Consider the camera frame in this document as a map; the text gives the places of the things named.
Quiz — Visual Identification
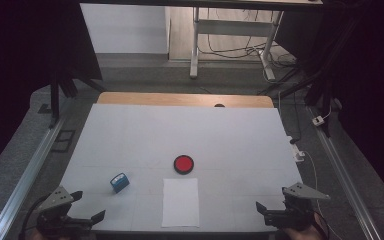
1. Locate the blue stamp with white label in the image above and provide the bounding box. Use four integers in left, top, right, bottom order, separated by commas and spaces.
109, 172, 131, 194

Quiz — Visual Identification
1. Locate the thin white cable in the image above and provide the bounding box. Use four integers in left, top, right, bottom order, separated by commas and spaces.
301, 149, 343, 240

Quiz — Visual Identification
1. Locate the white desk frame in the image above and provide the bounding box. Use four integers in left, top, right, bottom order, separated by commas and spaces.
189, 6, 285, 82

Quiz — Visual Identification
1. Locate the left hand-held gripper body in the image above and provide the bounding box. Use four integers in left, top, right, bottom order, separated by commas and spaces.
35, 185, 94, 236

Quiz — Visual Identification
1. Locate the black rectangular floor frame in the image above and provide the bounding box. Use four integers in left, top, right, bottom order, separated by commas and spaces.
50, 129, 77, 154

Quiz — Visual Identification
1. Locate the person's right hand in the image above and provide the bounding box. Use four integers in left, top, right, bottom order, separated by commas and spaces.
281, 213, 325, 240

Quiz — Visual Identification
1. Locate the black curtain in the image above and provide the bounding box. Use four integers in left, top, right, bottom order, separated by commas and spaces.
274, 0, 384, 209
0, 0, 103, 183

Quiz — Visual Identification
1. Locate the tangle of floor cables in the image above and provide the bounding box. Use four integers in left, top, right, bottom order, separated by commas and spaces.
198, 8, 298, 69

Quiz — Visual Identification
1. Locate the round red ink pad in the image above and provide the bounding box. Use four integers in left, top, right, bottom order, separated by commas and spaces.
173, 154, 195, 176

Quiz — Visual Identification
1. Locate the aluminium rail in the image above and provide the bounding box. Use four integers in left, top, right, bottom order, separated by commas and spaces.
0, 116, 67, 240
308, 106, 383, 240

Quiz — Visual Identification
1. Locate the white paper sheet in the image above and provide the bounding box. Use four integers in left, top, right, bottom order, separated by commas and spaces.
161, 177, 201, 229

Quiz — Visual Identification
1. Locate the person's left hand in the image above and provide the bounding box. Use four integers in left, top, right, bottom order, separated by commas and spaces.
24, 228, 91, 240

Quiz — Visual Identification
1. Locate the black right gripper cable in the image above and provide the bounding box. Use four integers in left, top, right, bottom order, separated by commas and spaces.
313, 213, 332, 240

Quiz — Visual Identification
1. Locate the large white table cover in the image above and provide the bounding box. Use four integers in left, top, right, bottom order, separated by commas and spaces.
59, 103, 304, 233

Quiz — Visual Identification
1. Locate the black metal stand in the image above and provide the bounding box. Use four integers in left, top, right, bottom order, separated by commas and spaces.
258, 49, 339, 138
37, 63, 108, 130

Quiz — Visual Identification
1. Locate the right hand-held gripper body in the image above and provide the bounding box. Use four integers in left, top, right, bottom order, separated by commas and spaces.
264, 182, 331, 232

